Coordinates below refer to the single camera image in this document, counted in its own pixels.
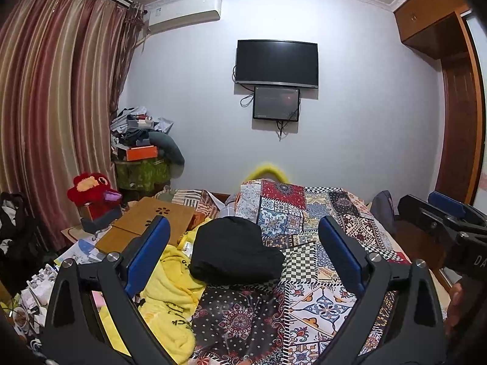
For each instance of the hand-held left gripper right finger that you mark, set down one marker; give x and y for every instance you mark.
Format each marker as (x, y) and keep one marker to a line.
(338, 247)

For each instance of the red plush toy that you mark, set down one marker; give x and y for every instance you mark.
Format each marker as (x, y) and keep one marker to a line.
(91, 190)

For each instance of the green cloth covered table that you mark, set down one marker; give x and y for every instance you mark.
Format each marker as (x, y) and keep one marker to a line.
(140, 175)

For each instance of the patchwork bed quilt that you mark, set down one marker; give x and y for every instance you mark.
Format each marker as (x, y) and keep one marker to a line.
(289, 205)

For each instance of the orange box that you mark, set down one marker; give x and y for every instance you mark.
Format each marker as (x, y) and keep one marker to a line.
(142, 154)

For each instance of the grey green cushion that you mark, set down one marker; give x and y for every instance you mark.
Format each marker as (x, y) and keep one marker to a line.
(171, 148)

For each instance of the striped patchwork pillow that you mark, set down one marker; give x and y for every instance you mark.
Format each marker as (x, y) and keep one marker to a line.
(186, 197)

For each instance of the pile of boxes and papers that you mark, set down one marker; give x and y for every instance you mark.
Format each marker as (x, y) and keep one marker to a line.
(133, 125)

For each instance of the wooden lap desk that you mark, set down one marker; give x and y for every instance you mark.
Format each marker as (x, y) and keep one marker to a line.
(144, 213)

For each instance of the black wall television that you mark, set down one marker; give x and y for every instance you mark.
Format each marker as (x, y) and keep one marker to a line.
(276, 62)

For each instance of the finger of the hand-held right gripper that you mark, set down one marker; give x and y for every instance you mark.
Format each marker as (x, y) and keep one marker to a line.
(422, 213)
(445, 200)

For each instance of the person's right hand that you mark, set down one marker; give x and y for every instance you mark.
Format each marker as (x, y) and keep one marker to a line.
(454, 304)

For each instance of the striped curtain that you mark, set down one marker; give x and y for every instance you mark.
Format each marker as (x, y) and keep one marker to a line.
(57, 102)

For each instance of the yellow fluffy item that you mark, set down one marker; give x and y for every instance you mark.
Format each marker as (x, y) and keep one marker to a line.
(266, 168)

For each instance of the black bag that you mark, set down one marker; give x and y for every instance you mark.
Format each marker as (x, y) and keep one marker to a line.
(15, 235)

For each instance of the scattered papers pile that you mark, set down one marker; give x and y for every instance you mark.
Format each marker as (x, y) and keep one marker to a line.
(76, 251)

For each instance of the yellow blanket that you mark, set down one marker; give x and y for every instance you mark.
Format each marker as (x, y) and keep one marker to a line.
(167, 292)

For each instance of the white air conditioner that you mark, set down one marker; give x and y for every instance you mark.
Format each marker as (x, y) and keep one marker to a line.
(182, 13)

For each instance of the purple grey bag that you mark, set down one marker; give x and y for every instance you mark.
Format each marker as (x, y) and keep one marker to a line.
(382, 209)

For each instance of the wooden wardrobe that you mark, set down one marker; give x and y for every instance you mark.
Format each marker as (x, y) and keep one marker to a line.
(456, 121)

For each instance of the small wall monitor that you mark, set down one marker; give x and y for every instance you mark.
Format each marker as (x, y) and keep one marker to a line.
(276, 102)

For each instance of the black garment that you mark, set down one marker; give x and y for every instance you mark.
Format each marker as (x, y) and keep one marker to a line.
(232, 254)

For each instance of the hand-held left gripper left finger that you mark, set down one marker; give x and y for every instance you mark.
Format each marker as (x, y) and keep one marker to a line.
(152, 243)

